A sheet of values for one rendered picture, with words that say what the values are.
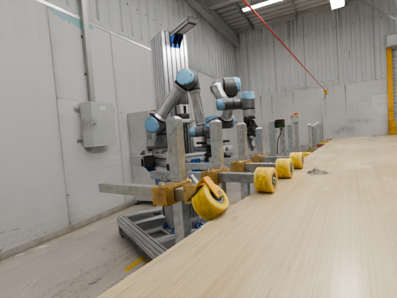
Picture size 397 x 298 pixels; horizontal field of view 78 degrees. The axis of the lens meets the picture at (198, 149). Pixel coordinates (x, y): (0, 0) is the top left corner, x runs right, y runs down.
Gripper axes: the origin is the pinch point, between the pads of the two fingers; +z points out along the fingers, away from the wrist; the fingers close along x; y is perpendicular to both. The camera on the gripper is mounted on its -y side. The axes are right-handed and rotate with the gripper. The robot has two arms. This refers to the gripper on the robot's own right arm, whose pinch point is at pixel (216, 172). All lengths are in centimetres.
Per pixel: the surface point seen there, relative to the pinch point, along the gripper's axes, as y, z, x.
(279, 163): -58, -14, 53
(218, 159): -42, -18, 72
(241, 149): -40, -19, 47
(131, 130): 232, -42, -134
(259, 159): -42, -13, 30
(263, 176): -60, -13, 78
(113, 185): -18, -13, 101
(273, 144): -40.4, -18.1, -2.7
